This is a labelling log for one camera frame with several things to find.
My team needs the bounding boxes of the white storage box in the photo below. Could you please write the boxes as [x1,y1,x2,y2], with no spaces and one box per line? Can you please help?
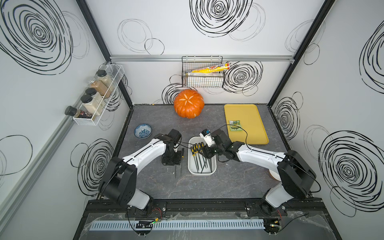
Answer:
[188,137,217,177]

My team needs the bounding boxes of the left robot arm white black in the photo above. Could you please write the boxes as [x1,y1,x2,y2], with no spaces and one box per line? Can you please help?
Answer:
[99,129,183,215]

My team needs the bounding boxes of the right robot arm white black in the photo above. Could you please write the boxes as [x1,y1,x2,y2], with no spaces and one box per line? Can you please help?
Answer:
[200,129,316,216]

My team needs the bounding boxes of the green snack packet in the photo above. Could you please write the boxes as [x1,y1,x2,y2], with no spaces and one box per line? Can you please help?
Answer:
[228,120,243,132]

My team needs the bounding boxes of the blue patterned ceramic bowl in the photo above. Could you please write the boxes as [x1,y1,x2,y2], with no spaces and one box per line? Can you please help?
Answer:
[134,124,152,139]

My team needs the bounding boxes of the yellow plastic tray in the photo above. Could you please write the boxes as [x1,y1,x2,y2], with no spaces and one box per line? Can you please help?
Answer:
[224,104,269,145]

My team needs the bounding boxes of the orange pumpkin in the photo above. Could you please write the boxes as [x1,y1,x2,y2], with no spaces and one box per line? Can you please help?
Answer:
[174,89,205,119]

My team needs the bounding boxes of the yellow snack package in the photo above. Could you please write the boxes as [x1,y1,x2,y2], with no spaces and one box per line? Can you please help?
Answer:
[189,63,230,74]

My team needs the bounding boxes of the spice jar brown powder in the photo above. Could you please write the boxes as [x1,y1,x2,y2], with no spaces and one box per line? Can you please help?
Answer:
[89,79,112,99]

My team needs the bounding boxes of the spice jar pale powder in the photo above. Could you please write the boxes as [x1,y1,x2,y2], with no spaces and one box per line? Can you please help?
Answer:
[81,94,102,116]

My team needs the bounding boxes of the spice jar white powder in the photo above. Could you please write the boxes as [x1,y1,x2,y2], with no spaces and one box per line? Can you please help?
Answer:
[85,88,105,109]

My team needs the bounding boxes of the spice jar beige powder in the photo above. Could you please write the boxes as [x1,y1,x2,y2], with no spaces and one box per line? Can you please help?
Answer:
[96,70,115,92]

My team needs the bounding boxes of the small dark sauce bottle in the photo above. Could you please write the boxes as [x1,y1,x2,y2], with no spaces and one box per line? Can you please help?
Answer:
[65,106,93,119]

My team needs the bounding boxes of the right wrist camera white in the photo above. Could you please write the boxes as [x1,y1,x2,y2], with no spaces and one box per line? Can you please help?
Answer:
[200,129,215,147]

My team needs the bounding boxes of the black wire wall basket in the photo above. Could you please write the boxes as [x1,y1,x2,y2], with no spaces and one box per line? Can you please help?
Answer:
[182,56,224,88]

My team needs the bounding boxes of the white slotted cable duct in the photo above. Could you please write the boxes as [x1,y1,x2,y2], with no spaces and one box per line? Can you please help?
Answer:
[89,219,265,231]

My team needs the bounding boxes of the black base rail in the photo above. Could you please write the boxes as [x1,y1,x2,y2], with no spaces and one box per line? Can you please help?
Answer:
[84,198,325,218]

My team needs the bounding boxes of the clear acrylic wall shelf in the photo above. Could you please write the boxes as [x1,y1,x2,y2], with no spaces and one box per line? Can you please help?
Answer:
[73,64,125,129]

